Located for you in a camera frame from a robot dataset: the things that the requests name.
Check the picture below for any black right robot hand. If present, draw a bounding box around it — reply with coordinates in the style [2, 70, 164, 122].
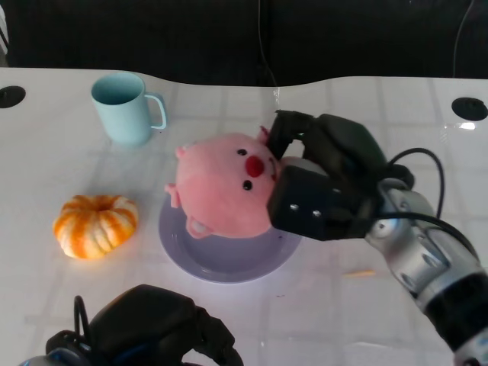
[266, 110, 392, 242]

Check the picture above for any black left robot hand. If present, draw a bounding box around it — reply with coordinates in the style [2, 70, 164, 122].
[85, 284, 244, 366]

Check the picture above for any pink plush doll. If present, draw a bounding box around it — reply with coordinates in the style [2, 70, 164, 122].
[164, 126, 323, 239]

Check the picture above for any light blue plastic mug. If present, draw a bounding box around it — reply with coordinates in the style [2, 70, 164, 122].
[90, 73, 168, 147]

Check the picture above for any lavender plastic plate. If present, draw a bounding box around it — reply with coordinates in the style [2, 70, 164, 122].
[158, 194, 302, 284]

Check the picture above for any black table grommet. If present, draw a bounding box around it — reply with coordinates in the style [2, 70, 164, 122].
[451, 97, 488, 122]
[0, 86, 27, 109]

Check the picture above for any orange white striped pumpkin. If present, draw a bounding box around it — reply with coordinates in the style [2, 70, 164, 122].
[52, 194, 139, 260]

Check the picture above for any thin black cable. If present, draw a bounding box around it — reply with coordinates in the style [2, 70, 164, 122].
[452, 0, 477, 79]
[255, 0, 278, 87]

